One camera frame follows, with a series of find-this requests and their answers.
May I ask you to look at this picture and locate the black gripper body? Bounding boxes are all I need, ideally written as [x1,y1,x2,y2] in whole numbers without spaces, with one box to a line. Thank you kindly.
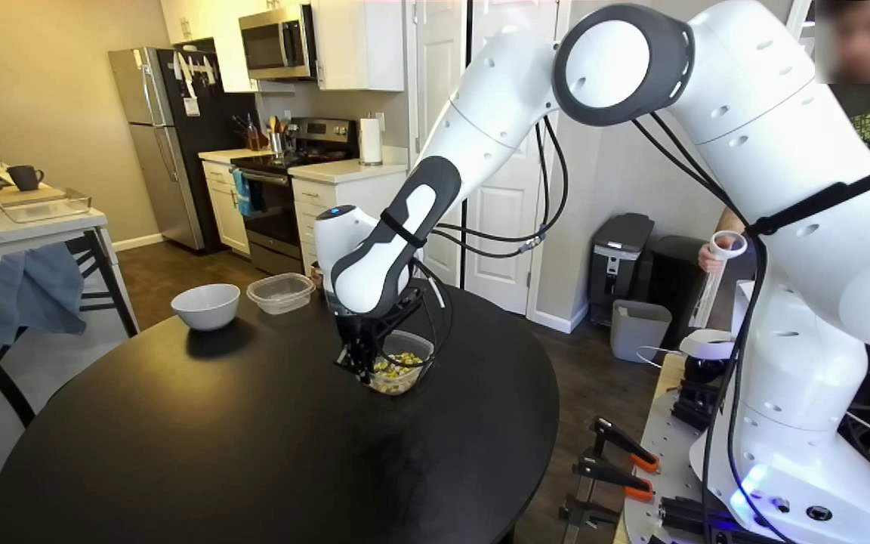
[329,284,425,357]

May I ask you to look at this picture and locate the clear container with food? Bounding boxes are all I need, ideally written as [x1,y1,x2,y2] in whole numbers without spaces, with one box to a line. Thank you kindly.
[362,328,439,400]

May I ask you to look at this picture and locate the robot base workbench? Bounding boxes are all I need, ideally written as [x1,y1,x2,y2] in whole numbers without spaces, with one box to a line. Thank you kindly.
[616,347,870,544]

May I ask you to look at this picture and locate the white ceramic bowl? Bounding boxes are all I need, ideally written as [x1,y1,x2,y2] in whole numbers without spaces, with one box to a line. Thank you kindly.
[169,280,243,335]

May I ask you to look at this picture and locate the empty clear plastic container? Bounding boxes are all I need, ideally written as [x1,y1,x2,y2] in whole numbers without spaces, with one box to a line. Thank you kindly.
[243,270,316,316]

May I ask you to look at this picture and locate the round black table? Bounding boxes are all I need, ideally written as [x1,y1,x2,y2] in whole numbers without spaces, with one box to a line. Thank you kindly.
[0,280,563,544]

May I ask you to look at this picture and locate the white stove side cabinets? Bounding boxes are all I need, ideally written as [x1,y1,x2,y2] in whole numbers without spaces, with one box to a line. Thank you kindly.
[195,145,414,278]

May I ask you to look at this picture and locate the black steel stove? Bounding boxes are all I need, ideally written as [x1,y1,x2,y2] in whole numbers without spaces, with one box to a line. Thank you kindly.
[234,114,362,278]

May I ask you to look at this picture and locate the white door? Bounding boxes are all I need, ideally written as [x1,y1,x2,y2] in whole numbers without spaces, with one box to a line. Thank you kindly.
[405,0,565,321]

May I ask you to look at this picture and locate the white paper towel roll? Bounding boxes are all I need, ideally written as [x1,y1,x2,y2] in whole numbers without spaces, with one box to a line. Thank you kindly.
[357,113,386,168]

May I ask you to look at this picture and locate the black trash can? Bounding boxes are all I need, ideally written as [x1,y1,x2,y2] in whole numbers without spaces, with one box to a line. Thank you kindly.
[585,210,659,329]

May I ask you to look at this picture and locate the black chair with blue cloth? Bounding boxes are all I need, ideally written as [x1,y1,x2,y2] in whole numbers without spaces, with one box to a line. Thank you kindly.
[0,227,143,428]

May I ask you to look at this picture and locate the grey waste bin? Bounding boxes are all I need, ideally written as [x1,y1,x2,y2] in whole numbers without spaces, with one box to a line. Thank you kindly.
[607,295,676,366]

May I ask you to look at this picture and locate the black orange clamp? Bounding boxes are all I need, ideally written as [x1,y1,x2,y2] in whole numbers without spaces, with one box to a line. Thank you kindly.
[572,454,656,509]
[590,413,662,477]

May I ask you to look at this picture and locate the stainless steel refrigerator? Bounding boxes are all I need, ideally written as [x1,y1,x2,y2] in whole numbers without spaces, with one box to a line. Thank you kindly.
[104,35,257,258]

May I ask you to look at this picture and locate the blue cloth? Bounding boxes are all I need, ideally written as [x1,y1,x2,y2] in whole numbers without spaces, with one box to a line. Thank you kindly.
[0,241,90,347]

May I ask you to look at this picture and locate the black mug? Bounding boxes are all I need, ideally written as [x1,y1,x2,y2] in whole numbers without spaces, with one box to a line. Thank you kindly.
[4,160,48,196]

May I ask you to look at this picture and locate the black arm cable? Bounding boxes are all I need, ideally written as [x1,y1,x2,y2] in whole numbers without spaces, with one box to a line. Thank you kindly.
[425,113,572,263]

